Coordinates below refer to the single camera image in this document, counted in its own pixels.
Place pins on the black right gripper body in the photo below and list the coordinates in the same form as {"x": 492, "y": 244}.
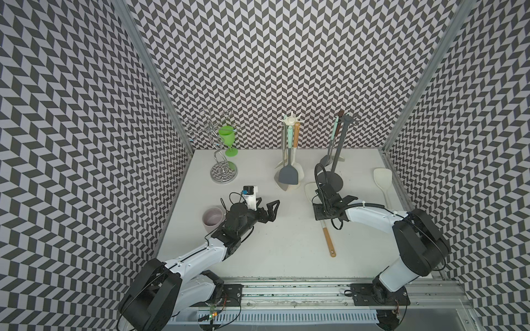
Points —
{"x": 321, "y": 212}

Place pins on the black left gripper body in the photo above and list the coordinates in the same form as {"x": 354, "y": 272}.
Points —
{"x": 254, "y": 216}

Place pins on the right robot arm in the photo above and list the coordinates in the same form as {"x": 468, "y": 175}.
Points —
{"x": 420, "y": 243}

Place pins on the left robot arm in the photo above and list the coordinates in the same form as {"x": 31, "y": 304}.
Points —
{"x": 162, "y": 289}

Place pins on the dark grey utensil rack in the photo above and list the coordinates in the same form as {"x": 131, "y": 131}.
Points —
{"x": 332, "y": 176}

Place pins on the cream utensil rack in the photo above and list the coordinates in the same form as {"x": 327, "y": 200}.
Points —
{"x": 290, "y": 119}

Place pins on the pink ceramic cup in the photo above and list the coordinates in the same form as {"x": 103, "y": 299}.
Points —
{"x": 212, "y": 218}

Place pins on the green plastic goblet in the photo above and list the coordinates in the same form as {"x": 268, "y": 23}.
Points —
{"x": 228, "y": 138}

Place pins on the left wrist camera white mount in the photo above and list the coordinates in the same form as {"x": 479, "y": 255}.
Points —
{"x": 249, "y": 194}

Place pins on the grey turner mint handle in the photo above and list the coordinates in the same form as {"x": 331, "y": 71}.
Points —
{"x": 289, "y": 175}

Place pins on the white spatula wooden handle rack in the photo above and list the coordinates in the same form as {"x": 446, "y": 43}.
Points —
{"x": 296, "y": 165}

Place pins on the chrome wire glass rack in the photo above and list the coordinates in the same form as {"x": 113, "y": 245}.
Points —
{"x": 223, "y": 171}

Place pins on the white spatula mint handle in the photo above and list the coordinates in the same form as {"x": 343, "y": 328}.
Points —
{"x": 334, "y": 133}

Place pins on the metal base rail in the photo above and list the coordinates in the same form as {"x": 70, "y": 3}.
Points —
{"x": 424, "y": 304}

